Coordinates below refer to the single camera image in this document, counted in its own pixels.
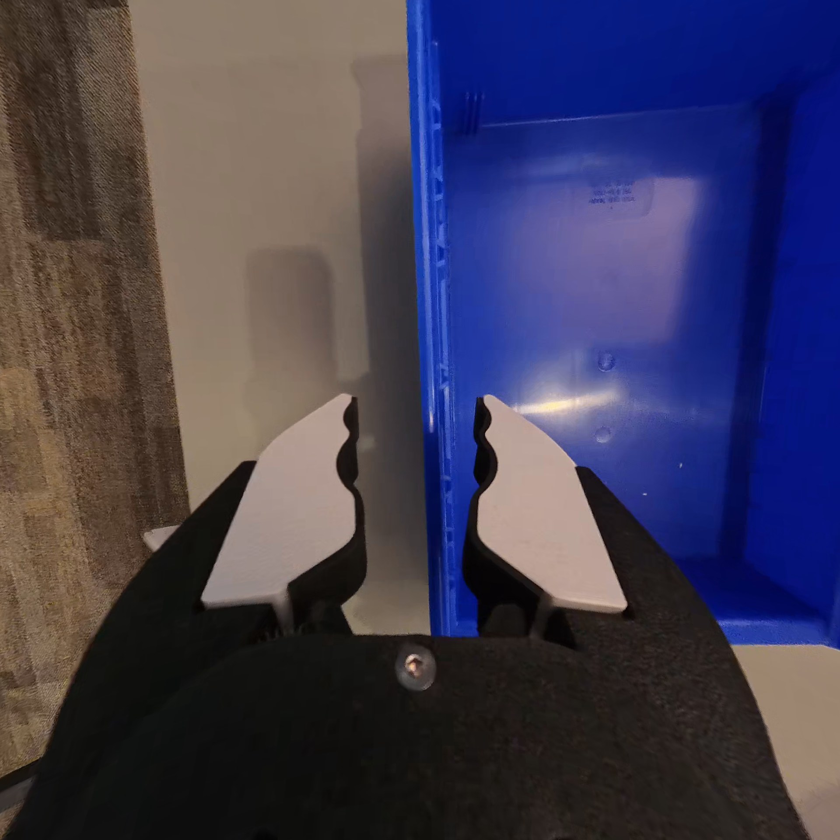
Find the blue plastic bin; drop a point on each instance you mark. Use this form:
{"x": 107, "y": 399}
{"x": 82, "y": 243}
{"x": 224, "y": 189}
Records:
{"x": 623, "y": 262}

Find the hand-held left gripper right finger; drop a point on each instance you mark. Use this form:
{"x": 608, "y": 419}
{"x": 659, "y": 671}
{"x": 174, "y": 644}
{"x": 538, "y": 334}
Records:
{"x": 538, "y": 518}

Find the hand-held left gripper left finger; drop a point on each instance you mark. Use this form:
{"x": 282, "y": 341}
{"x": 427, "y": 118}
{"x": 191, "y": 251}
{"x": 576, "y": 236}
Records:
{"x": 289, "y": 518}

